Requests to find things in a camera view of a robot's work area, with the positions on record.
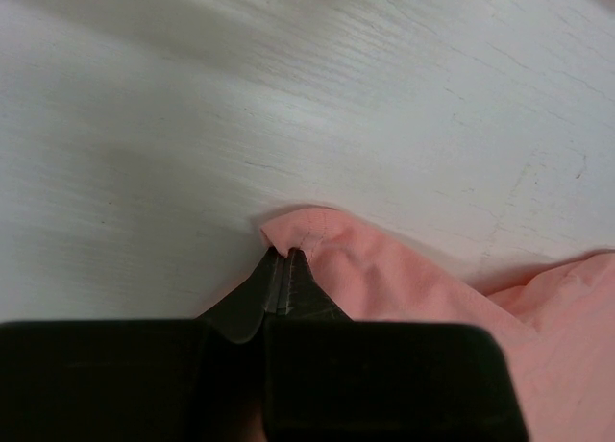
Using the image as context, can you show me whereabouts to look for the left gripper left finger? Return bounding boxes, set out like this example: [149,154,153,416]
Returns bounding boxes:
[1,250,283,441]

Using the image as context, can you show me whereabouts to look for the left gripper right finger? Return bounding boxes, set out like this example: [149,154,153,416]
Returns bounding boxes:
[262,249,529,441]

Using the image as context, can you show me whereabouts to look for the pink t-shirt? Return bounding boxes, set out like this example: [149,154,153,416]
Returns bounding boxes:
[261,208,614,441]

